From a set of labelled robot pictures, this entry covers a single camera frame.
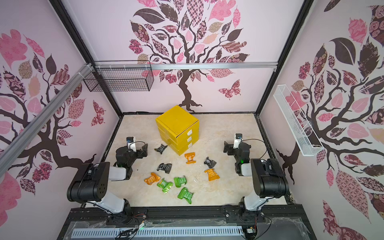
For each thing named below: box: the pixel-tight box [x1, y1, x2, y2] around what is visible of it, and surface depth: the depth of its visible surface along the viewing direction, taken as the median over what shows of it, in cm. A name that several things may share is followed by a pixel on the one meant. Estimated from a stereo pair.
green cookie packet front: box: [178, 187, 194, 204], surface depth 81 cm
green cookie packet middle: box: [174, 175, 187, 188], surface depth 86 cm
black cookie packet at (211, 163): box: [204, 156, 217, 168], surface depth 94 cm
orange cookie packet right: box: [204, 168, 220, 182], surface depth 89 cm
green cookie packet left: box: [156, 178, 174, 194], surface depth 85 cm
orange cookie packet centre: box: [184, 152, 196, 164], surface depth 96 cm
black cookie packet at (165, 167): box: [157, 163, 173, 174], surface depth 92 cm
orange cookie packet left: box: [144, 172, 161, 186], surface depth 87 cm
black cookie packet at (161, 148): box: [154, 144, 168, 155], surface depth 100 cm
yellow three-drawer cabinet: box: [155, 105, 200, 156], surface depth 89 cm
